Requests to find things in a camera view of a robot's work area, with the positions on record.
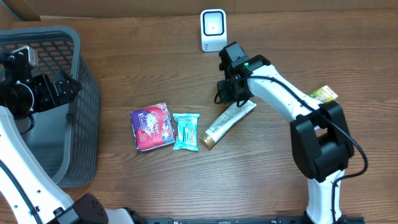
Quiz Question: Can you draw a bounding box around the white conditioner tube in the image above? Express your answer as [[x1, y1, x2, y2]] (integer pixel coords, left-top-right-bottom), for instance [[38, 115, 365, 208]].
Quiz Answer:
[[200, 100, 257, 150]]

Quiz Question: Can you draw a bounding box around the red purple pad pack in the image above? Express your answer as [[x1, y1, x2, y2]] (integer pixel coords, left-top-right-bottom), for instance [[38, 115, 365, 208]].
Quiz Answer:
[[131, 103, 175, 152]]

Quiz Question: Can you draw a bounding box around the grey plastic basket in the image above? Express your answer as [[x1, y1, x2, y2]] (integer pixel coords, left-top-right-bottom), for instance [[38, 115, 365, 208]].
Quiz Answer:
[[1, 26, 101, 188]]

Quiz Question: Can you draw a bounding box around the teal wet wipes pack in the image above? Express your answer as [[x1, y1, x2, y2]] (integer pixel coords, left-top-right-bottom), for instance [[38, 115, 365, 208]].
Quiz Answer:
[[173, 113, 200, 151]]

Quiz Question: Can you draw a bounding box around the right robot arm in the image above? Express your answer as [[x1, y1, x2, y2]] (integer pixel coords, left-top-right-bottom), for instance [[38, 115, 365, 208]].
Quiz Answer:
[[215, 42, 354, 223]]

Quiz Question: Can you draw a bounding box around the cardboard backboard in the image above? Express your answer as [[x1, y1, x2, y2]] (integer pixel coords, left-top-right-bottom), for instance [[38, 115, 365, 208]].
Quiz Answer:
[[3, 0, 397, 20]]

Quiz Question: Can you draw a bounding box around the white barcode scanner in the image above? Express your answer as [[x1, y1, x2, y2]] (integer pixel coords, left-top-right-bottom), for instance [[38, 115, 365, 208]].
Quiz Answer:
[[200, 9, 228, 52]]

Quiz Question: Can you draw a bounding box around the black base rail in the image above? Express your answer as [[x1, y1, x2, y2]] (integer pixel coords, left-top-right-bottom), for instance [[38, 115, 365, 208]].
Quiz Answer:
[[142, 215, 365, 224]]

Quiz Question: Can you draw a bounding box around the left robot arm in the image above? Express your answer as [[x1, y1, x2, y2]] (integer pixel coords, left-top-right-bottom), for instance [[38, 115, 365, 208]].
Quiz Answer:
[[1, 70, 145, 223]]

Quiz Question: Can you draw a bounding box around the green juice carton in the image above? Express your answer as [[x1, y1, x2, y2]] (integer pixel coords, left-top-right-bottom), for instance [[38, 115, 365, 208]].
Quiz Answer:
[[309, 85, 338, 103]]

